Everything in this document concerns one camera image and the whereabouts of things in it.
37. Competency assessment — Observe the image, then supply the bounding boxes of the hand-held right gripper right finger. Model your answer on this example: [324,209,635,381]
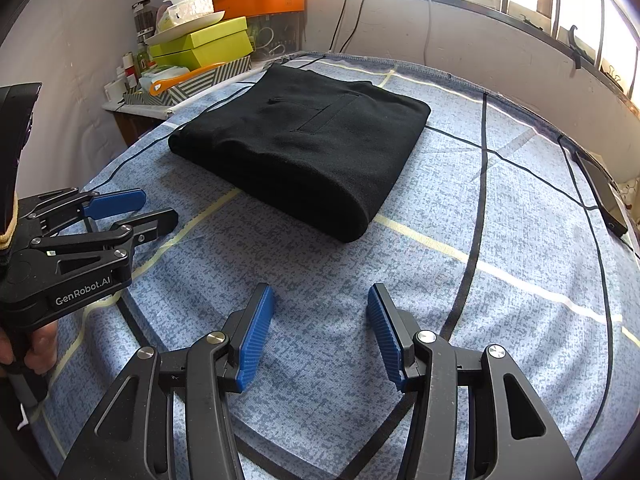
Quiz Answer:
[367,283,583,480]

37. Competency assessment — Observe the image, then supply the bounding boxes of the white plate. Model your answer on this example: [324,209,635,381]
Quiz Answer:
[145,10,227,47]

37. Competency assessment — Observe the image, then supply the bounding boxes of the blue plaid blanket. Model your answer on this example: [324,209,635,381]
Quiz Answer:
[20,51,640,480]

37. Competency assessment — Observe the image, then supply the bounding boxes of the lime green box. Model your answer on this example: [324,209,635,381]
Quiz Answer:
[149,16,255,68]

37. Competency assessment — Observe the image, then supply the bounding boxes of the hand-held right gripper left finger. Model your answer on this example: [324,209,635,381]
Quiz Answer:
[57,284,275,480]

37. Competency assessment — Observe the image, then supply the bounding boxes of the black pants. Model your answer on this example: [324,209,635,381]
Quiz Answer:
[167,62,432,243]

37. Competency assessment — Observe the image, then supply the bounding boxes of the black window hook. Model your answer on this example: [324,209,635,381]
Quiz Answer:
[567,25,584,69]

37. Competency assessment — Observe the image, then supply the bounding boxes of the black smartphone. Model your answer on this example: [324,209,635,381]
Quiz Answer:
[575,150,630,237]

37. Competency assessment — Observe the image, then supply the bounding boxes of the orange box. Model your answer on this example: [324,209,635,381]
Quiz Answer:
[212,0,306,22]

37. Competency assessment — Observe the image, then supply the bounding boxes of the dark glass jar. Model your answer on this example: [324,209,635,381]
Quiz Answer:
[132,0,159,46]

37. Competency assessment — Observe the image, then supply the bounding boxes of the white wipes pack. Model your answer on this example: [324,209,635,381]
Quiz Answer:
[139,65,191,92]

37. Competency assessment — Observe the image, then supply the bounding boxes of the white tissue box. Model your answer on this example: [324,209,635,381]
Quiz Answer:
[157,0,215,33]

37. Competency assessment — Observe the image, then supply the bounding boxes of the black white striped box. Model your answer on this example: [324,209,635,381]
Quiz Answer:
[124,55,252,107]

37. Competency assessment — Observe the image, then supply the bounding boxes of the wooden bedside table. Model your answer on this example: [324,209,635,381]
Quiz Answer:
[102,97,176,147]

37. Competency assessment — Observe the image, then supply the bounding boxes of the orange plastic shoehorn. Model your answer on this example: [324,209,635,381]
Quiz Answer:
[150,62,227,96]

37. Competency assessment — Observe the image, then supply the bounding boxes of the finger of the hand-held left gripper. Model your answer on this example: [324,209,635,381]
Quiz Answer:
[32,208,179,275]
[25,187,147,233]

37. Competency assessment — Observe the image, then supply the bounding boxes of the person's left hand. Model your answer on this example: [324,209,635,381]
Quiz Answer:
[0,322,58,376]

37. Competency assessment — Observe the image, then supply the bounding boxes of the white plastic hanger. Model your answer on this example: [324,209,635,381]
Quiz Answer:
[252,25,287,59]

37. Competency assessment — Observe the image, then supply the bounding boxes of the black wall cable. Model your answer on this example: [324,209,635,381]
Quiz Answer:
[331,0,377,54]

